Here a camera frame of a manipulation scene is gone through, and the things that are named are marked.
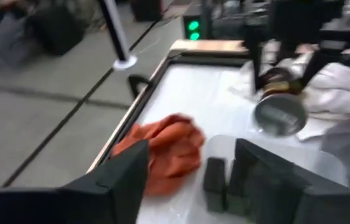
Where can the round metal tin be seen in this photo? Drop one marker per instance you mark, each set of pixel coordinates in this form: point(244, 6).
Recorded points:
point(280, 115)

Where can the white plastic table sheet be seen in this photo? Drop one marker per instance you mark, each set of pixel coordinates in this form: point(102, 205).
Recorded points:
point(199, 93)

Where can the crumpled orange cloth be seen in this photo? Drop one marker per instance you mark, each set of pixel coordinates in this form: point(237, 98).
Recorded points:
point(171, 149)

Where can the black metal table frame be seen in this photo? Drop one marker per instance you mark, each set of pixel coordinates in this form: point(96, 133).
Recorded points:
point(153, 84)

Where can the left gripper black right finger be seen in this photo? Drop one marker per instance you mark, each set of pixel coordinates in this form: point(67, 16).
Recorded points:
point(302, 208)

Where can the white checked cloth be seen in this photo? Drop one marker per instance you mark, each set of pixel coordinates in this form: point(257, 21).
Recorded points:
point(339, 90)

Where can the black bag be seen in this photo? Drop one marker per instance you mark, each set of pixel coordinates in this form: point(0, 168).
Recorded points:
point(56, 29)

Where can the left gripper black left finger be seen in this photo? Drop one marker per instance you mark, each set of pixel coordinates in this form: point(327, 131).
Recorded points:
point(69, 205)

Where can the black box with green lights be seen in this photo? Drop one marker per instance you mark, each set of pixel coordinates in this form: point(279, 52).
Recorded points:
point(193, 29)

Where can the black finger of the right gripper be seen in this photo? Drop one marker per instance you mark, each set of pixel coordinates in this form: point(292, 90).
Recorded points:
point(255, 59)
point(313, 67)

